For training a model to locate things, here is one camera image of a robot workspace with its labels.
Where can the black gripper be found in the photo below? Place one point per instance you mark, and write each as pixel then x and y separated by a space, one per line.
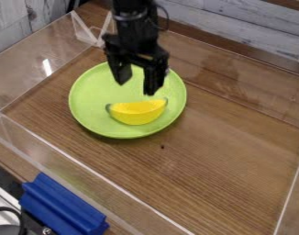
pixel 132 45

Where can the yellow toy banana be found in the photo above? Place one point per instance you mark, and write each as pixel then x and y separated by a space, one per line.
pixel 137 113

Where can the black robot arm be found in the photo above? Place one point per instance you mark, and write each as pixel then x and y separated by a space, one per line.
pixel 135 6

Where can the green round plate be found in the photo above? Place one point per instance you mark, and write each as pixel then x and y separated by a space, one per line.
pixel 95 90

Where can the blue plastic clamp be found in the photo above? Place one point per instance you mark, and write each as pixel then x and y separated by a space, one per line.
pixel 53 205

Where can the clear acrylic corner bracket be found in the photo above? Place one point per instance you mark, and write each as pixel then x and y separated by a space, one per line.
pixel 91 35

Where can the clear acrylic tray wall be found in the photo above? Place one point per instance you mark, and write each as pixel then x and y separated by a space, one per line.
pixel 27 156

